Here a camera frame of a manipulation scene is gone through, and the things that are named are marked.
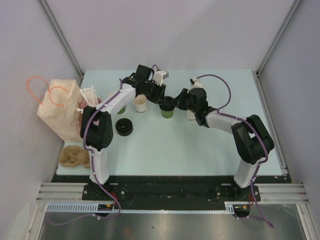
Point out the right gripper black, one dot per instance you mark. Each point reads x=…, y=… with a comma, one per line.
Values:
x=179, y=101

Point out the white paper cup stack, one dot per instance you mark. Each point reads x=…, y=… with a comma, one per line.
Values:
x=140, y=103

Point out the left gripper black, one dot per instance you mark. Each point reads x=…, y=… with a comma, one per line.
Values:
x=160, y=95

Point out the paper bag with orange handles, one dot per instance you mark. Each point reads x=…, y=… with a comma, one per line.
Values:
x=59, y=107

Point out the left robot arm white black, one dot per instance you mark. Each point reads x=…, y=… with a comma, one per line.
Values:
x=96, y=125

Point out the stack of black lids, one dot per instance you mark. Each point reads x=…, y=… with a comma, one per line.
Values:
x=124, y=127

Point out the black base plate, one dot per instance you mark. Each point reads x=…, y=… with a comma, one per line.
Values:
x=171, y=193

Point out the brown pulp cup carrier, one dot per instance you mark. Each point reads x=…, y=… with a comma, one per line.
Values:
x=72, y=156

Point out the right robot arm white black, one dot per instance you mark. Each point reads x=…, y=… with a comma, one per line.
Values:
x=252, y=139

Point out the green paper cup stack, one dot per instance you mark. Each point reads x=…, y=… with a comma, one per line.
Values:
x=122, y=110

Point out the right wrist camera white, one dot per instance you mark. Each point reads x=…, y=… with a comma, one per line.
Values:
x=195, y=83

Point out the pink holder cup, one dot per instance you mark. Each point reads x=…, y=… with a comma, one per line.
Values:
x=81, y=109

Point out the bundle of white stirrers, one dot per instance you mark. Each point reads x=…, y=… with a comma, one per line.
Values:
x=90, y=96

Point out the aluminium rail frame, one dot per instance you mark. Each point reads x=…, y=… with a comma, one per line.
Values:
x=270, y=193

